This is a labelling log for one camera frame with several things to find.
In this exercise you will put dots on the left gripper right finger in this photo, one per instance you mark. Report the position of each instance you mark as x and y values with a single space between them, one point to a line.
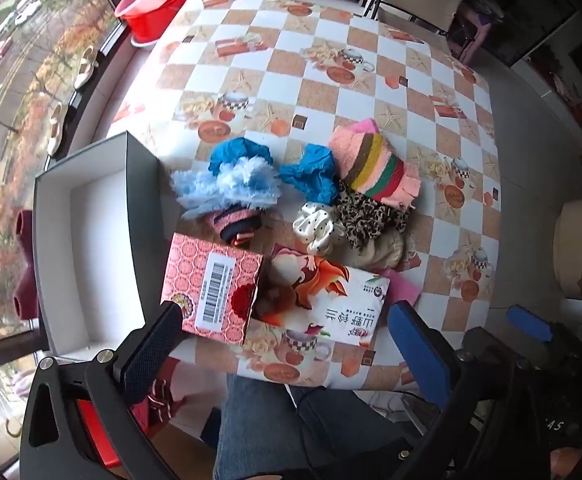
426 352

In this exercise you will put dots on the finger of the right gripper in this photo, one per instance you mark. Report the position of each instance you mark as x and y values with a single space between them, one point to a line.
530 324

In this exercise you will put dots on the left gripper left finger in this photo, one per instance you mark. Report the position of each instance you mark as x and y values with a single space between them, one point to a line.
144 351

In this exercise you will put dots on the pink foam sponge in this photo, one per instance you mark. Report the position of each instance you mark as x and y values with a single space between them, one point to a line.
400 288

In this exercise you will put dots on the beige knit hat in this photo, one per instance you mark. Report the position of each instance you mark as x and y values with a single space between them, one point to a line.
387 251

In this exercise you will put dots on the leopard print scarf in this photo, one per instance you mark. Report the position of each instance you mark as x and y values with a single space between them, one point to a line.
365 219

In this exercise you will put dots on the pink navy knit hat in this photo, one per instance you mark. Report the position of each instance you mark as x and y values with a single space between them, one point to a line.
236 225

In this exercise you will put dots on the white polka dot scrunchie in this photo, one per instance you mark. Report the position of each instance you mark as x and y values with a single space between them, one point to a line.
319 228

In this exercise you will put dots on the light blue fluffy cloth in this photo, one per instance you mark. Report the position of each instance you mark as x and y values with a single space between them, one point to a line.
252 183

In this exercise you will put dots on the blue textured cloth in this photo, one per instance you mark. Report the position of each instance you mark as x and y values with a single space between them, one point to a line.
315 175
231 151

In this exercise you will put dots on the pink striped knit hat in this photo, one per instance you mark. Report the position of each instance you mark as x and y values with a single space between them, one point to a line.
368 165

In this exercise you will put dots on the red plastic stool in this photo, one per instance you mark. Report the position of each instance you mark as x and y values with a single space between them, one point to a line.
152 414

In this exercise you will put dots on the round cream container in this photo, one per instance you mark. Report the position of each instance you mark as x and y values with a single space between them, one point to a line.
567 250

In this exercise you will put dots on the pink patterned tissue box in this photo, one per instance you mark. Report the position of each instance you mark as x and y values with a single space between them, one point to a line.
214 287

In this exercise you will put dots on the white open cardboard box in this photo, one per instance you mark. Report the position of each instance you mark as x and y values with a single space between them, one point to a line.
99 247

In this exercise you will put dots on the maroon slipper lower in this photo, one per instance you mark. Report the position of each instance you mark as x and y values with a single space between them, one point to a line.
25 298

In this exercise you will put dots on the maroon slipper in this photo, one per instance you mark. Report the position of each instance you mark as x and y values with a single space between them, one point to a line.
24 234
25 298

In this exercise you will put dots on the white illustrated food bag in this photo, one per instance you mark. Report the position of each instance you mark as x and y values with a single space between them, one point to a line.
314 296

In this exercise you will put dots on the maroon slipper upper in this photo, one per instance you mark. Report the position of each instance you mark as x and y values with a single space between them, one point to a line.
24 234

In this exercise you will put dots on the white shoe near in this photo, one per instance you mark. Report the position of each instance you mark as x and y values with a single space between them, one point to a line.
56 127

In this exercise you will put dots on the white shoe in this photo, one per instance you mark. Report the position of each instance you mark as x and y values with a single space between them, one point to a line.
56 127
87 65

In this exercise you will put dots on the white shoe far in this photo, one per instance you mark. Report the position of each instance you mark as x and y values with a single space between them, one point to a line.
87 65

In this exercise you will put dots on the checkered patterned tablecloth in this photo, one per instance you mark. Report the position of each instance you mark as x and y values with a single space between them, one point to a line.
286 73

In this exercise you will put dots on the red plastic bucket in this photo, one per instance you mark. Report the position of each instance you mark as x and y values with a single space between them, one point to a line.
150 26

